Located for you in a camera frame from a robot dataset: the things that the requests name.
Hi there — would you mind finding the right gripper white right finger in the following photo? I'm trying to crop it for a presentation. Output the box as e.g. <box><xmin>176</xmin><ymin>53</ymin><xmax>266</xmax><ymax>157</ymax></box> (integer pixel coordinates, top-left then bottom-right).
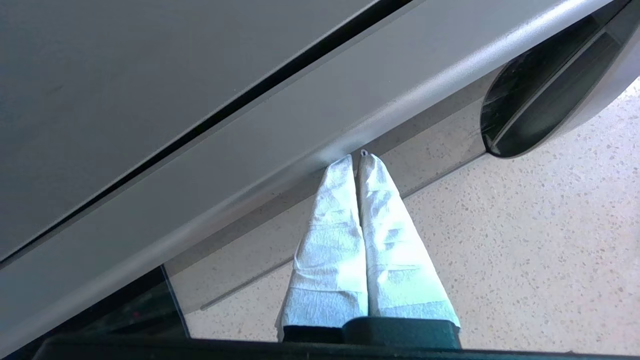
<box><xmin>345</xmin><ymin>152</ymin><xmax>462</xmax><ymax>349</ymax></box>

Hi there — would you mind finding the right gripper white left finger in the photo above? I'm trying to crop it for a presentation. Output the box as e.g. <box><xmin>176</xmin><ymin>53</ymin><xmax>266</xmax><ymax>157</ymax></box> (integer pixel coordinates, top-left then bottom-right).
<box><xmin>276</xmin><ymin>154</ymin><xmax>369</xmax><ymax>343</ymax></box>

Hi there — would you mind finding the black glass microwave door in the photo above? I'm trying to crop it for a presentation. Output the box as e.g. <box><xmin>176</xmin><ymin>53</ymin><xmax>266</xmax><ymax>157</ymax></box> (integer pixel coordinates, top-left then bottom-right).
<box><xmin>0</xmin><ymin>0</ymin><xmax>640</xmax><ymax>358</ymax></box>

